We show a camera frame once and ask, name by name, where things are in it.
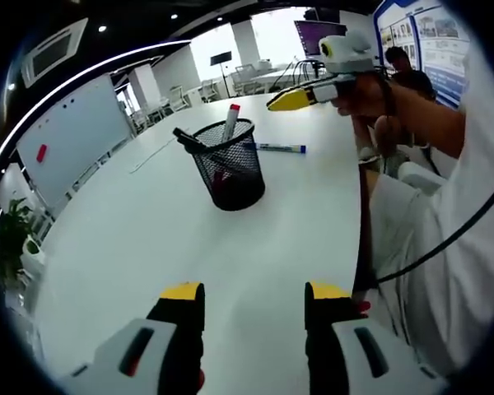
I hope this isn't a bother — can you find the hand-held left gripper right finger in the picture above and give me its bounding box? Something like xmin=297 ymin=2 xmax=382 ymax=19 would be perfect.
xmin=304 ymin=281 xmax=448 ymax=395

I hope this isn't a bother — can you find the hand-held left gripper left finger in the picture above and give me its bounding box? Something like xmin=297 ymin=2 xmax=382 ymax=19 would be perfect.
xmin=59 ymin=281 xmax=207 ymax=395

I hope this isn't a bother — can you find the blue cap whiteboard marker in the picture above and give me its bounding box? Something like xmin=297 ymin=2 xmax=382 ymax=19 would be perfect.
xmin=255 ymin=141 xmax=308 ymax=155

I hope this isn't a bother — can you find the red cap whiteboard marker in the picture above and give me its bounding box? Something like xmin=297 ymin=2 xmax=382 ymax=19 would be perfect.
xmin=221 ymin=103 xmax=242 ymax=146

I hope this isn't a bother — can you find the black mesh pen holder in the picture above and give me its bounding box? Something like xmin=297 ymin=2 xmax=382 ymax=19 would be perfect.
xmin=190 ymin=118 xmax=267 ymax=212

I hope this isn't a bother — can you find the black cap whiteboard marker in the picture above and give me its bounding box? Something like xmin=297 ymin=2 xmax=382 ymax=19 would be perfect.
xmin=172 ymin=127 xmax=209 ymax=147
xmin=176 ymin=137 xmax=207 ymax=154

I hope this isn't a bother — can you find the large white whiteboard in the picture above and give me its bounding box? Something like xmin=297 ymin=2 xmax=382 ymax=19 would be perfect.
xmin=15 ymin=75 xmax=135 ymax=207

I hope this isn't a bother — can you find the person's right hand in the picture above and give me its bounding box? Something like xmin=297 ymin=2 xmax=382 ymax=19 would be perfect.
xmin=330 ymin=74 xmax=397 ymax=124

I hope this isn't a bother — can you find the black monitor on stand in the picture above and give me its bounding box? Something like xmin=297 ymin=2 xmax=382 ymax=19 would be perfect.
xmin=209 ymin=50 xmax=234 ymax=99

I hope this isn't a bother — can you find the person's white shirt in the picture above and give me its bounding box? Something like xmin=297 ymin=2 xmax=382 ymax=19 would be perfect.
xmin=360 ymin=24 xmax=494 ymax=374

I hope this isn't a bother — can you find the white chair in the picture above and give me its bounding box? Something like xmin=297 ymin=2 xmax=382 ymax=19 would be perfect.
xmin=398 ymin=160 xmax=450 ymax=195

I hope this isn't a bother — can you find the green potted plant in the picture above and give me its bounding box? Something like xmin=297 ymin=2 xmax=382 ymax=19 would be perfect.
xmin=0 ymin=198 xmax=47 ymax=281

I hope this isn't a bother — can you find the ceiling air conditioner vent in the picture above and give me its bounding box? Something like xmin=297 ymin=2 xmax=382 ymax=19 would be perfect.
xmin=19 ymin=17 xmax=90 ymax=88

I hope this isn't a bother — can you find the purple wall screen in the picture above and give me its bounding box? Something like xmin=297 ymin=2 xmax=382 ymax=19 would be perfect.
xmin=293 ymin=19 xmax=348 ymax=57

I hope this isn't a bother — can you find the blue framed wall poster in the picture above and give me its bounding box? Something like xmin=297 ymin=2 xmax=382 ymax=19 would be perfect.
xmin=373 ymin=0 xmax=471 ymax=109

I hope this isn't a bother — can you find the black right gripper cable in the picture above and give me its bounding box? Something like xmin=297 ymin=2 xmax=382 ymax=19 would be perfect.
xmin=374 ymin=164 xmax=494 ymax=286

